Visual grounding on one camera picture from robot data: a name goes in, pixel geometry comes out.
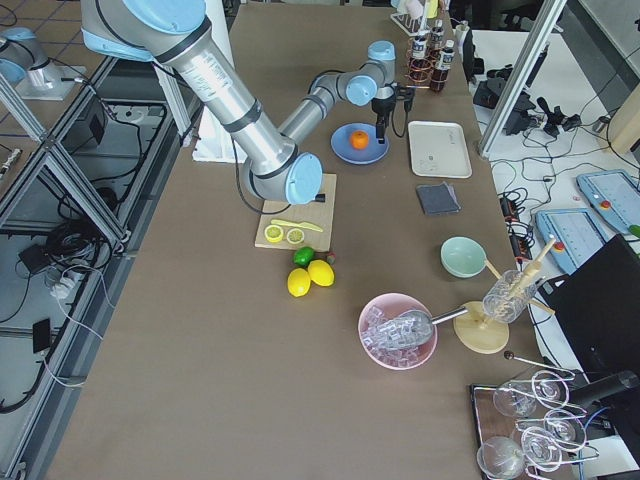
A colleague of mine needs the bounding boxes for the bamboo cutting board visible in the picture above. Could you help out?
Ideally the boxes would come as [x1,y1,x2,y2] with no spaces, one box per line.
[254,173,337,252]

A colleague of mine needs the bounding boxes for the green lime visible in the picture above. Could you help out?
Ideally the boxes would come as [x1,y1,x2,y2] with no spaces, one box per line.
[293,246,315,268]

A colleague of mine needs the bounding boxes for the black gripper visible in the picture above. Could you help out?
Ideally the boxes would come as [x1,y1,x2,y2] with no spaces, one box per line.
[371,94,395,144]

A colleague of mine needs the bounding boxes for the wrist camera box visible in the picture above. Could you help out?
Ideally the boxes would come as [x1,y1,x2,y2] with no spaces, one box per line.
[395,84,415,113]

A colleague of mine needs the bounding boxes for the black glass holder tray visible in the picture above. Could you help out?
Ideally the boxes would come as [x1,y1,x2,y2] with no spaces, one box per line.
[470,371,601,479]

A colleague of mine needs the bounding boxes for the lower left tea bottle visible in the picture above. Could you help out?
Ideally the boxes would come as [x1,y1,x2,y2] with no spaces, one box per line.
[430,40,455,92]

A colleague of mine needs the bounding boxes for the blue plate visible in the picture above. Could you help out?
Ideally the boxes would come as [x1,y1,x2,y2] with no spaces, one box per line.
[331,123,390,165]

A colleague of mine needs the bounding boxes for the wine glass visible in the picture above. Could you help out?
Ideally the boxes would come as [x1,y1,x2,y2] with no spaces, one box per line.
[476,436,525,479]

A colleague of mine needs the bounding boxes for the cream rabbit tray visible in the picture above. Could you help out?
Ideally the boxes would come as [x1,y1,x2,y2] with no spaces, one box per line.
[408,120,472,179]

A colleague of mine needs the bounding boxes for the clear plastic ice cubes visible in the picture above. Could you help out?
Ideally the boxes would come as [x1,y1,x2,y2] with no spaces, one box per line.
[359,306,436,370]

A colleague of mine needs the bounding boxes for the lower yellow lemon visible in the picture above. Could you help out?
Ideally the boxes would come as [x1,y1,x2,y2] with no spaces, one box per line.
[287,268,311,298]

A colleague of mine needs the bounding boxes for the tea bottle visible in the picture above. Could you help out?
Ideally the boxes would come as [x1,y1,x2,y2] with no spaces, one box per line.
[409,29,429,83]
[430,40,455,92]
[429,19,445,58]

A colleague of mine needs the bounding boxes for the thin lemon slice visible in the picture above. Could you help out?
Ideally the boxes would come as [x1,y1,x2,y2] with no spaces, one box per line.
[286,227,305,245]

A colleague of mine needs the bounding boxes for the lower right tea bottle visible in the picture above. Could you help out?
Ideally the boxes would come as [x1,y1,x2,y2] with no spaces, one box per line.
[429,19,445,58]

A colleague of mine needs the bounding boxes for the wooden stand round base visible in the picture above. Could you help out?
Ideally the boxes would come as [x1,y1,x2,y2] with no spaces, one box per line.
[454,236,555,354]

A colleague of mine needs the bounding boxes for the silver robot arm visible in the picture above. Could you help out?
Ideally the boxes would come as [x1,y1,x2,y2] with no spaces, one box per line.
[80,1,396,204]

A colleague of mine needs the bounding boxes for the yellow plastic knife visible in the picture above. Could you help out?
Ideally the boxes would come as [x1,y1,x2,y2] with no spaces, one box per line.
[270,219,324,233]

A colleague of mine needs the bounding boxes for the mint green bowl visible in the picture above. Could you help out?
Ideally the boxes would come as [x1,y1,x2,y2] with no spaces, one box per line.
[440,236,487,279]

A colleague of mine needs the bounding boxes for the top tea bottle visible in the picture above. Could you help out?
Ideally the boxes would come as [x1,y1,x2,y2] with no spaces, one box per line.
[409,29,429,83]

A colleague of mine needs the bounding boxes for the copper wire bottle rack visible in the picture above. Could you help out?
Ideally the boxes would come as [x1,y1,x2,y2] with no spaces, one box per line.
[406,26,453,90]

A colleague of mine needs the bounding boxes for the clear glass on stand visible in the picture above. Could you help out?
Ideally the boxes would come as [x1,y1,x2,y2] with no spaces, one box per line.
[482,270,537,324]

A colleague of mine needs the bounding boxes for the steel ice scoop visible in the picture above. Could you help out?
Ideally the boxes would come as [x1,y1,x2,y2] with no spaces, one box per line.
[379,306,468,349]

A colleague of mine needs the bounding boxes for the aluminium frame post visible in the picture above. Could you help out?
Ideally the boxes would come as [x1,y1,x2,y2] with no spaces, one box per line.
[478,0,567,159]

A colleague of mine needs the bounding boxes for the grey folded cloth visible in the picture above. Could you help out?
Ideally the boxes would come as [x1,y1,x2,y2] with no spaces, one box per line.
[416,182,461,216]

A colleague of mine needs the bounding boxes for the white wire cup rack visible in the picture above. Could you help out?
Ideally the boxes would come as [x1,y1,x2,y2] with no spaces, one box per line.
[390,0,450,37]

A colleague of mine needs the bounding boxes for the yellow lemon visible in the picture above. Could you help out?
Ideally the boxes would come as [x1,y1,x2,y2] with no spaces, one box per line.
[287,268,311,298]
[307,259,335,287]

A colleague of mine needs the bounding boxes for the orange tangerine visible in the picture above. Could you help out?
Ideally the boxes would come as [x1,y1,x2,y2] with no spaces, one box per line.
[348,130,369,150]

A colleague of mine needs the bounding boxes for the upper yellow lemon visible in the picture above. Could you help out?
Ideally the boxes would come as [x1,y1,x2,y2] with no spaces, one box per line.
[307,259,335,287]

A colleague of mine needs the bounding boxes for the pink bowl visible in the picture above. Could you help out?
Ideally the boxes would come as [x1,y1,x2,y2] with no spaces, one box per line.
[358,293,438,370]

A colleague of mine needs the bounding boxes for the thick lemon half slice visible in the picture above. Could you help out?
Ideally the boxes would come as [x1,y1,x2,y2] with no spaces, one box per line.
[263,224,285,244]

